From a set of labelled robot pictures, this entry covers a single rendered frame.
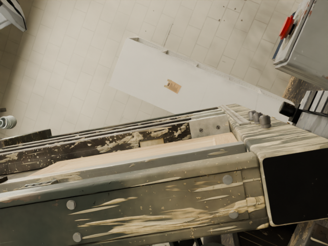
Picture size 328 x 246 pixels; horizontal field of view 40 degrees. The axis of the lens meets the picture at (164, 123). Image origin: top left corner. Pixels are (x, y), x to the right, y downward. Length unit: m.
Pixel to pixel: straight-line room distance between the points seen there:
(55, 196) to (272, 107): 4.38
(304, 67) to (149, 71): 4.37
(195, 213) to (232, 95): 4.30
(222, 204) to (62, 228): 0.25
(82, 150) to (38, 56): 5.45
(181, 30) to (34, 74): 2.29
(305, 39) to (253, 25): 5.63
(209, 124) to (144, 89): 3.62
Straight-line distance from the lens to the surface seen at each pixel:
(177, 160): 0.93
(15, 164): 1.60
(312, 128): 1.16
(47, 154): 1.55
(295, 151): 0.68
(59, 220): 0.73
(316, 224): 0.72
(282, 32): 0.73
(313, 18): 0.69
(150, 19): 6.41
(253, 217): 0.70
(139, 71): 5.03
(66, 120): 6.89
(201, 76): 4.94
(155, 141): 1.46
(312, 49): 0.68
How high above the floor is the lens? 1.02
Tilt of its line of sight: 3 degrees up
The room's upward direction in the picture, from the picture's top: 67 degrees counter-clockwise
